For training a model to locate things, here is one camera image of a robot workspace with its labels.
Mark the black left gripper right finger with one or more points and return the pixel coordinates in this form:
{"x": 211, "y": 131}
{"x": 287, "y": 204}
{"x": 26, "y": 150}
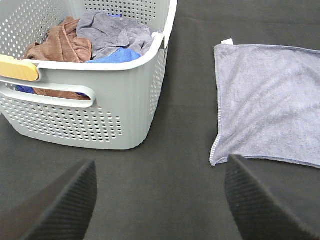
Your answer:
{"x": 266, "y": 206}

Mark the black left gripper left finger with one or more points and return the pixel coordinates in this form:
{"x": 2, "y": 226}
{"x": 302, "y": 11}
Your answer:
{"x": 61, "y": 211}

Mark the grey microfibre towel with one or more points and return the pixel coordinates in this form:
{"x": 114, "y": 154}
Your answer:
{"x": 268, "y": 103}

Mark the blue towel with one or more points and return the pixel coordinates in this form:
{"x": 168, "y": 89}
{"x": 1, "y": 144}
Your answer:
{"x": 121, "y": 55}

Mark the brown towel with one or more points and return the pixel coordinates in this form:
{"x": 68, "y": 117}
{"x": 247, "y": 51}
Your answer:
{"x": 62, "y": 45}

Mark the grey perforated laundry basket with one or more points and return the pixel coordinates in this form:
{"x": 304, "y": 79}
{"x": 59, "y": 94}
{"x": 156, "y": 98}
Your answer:
{"x": 85, "y": 105}

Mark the yellow wooden basket handle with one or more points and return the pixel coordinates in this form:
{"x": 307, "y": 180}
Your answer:
{"x": 18, "y": 69}

